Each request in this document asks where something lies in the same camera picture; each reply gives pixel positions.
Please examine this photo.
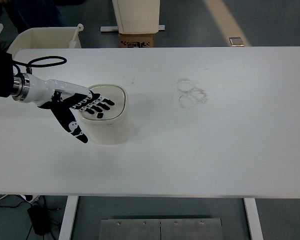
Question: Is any cardboard box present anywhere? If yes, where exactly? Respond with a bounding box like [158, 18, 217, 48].
[118, 33, 156, 48]

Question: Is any right white table leg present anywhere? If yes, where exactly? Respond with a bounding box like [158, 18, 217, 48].
[243, 198, 264, 240]

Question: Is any person in dark clothes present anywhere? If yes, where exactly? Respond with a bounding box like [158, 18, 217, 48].
[0, 0, 66, 32]

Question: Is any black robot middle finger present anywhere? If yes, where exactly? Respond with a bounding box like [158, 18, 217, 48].
[81, 98, 115, 106]

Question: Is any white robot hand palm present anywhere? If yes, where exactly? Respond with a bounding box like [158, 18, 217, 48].
[10, 73, 91, 107]

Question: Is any small floor socket plate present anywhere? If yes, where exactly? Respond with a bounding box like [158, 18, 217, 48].
[229, 37, 245, 47]

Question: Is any white table leg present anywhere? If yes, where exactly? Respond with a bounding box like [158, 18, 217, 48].
[58, 195, 79, 240]
[243, 198, 264, 240]

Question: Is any black looped cable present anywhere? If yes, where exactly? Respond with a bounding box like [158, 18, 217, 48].
[11, 55, 68, 76]

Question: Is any white power strip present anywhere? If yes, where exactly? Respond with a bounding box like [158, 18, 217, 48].
[21, 194, 40, 204]

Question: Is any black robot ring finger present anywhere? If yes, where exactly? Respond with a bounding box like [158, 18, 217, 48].
[81, 103, 110, 111]

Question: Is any metal floor plate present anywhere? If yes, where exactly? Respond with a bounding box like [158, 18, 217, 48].
[99, 218, 224, 240]

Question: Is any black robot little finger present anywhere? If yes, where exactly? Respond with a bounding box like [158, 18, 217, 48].
[80, 107, 103, 115]

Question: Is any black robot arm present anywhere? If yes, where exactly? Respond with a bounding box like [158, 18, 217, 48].
[0, 50, 115, 143]

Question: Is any black power adapter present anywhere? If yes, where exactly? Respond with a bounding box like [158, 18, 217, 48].
[27, 205, 50, 236]

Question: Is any left white table leg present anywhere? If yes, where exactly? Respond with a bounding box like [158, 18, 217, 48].
[58, 195, 79, 240]

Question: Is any cream cabinet on stand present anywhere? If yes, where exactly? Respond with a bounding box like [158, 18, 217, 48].
[100, 0, 166, 35]

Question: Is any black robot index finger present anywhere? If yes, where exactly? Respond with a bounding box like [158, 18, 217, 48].
[86, 91, 105, 101]

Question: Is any cream plastic bin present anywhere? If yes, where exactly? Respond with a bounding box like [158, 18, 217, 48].
[7, 23, 84, 55]

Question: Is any cream trash can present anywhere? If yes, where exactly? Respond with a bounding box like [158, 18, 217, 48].
[78, 84, 131, 145]

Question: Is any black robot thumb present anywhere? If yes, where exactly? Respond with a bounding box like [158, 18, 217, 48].
[50, 101, 88, 144]

